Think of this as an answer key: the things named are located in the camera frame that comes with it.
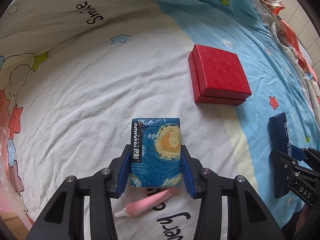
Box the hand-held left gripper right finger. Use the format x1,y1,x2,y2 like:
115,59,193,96
180,144,284,240

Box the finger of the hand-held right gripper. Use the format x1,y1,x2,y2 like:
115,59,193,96
269,149,299,174
289,145,320,167

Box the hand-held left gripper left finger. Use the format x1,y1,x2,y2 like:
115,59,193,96
26,145,132,240

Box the dark blue box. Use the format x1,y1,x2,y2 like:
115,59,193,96
268,112,295,198

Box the blue painted tissue pack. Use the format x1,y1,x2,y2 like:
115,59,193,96
130,117,182,188

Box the pink tube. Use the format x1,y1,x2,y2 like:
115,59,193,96
114,187,180,218

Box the red gift box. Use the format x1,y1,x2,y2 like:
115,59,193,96
188,44,252,105

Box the star printed blanket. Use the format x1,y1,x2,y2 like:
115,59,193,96
0,0,320,240

